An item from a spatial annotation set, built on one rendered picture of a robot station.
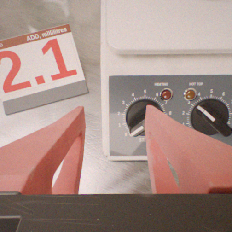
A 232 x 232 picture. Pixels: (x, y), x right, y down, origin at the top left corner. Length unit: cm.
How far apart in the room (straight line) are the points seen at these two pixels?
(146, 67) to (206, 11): 6
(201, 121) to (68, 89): 14
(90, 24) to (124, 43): 12
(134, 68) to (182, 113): 6
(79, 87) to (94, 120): 4
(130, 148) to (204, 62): 10
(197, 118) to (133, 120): 5
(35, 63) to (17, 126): 7
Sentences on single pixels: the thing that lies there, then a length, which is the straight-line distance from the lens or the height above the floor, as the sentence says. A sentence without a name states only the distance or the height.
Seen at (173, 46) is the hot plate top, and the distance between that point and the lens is 20.
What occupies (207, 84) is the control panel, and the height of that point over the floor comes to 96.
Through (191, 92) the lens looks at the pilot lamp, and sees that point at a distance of 21.
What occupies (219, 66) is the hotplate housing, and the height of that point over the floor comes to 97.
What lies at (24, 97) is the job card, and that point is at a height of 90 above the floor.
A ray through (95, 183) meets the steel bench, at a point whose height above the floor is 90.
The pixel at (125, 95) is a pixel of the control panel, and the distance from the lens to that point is 21.
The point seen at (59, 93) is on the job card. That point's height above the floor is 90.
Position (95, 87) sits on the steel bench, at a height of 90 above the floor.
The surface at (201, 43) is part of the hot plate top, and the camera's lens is 20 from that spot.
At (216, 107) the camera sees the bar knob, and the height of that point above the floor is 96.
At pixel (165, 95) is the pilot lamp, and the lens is 21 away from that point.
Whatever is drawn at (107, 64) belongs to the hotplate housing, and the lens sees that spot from 21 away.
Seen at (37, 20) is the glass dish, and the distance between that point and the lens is 32.
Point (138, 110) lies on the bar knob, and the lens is 21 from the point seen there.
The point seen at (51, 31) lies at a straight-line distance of 26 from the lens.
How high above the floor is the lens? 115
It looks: 76 degrees down
